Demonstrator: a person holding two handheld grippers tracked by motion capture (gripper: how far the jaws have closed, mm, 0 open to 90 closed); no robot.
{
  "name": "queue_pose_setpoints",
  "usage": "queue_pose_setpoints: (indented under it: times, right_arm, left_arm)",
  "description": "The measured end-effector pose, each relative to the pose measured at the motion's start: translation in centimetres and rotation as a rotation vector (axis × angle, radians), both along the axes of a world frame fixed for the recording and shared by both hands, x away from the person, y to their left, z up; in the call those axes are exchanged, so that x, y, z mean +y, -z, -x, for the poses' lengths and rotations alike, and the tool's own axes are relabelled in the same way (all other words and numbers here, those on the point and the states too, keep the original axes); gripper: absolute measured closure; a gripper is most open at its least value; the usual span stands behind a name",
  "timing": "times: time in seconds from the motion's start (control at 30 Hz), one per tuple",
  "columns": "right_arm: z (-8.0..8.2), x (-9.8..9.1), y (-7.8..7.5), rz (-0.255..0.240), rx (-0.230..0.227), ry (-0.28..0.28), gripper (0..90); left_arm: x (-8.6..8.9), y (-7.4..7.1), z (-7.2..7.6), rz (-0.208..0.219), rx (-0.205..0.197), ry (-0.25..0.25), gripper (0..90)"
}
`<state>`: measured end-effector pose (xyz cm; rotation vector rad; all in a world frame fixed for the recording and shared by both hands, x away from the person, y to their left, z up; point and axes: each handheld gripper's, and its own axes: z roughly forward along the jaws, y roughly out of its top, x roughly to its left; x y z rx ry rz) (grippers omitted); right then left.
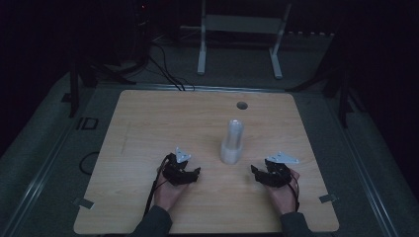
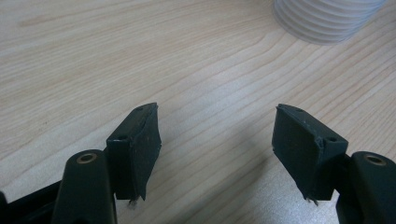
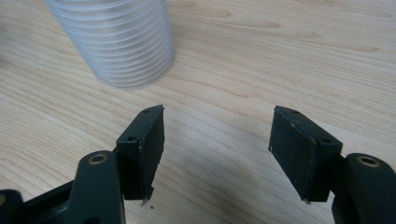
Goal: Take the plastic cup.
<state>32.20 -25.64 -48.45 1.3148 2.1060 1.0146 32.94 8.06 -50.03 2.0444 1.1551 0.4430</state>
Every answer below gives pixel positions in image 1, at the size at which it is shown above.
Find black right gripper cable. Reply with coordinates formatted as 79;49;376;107
287;171;301;212

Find person's left hand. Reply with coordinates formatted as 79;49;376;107
153;166;191;212

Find black floor cables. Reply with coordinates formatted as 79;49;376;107
147;42;196;92

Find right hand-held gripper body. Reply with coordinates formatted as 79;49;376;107
256;150;300;189

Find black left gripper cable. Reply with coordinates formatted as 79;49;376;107
142;153;174;218

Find black looped cable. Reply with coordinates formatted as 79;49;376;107
78;150;101;177

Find dark equipment rack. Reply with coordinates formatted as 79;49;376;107
129;0;153;65

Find stack of clear plastic cups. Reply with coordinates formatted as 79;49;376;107
219;118;246;165

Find person's right hand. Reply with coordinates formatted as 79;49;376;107
266;168;301;217

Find black stand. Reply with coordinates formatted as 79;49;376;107
286;33;368;130
60;60;136;119

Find white metal stand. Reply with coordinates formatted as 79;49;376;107
197;0;293;80

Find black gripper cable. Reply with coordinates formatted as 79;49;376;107
142;153;174;218
287;171;301;212

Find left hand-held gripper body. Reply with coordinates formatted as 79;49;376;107
162;146;196;187

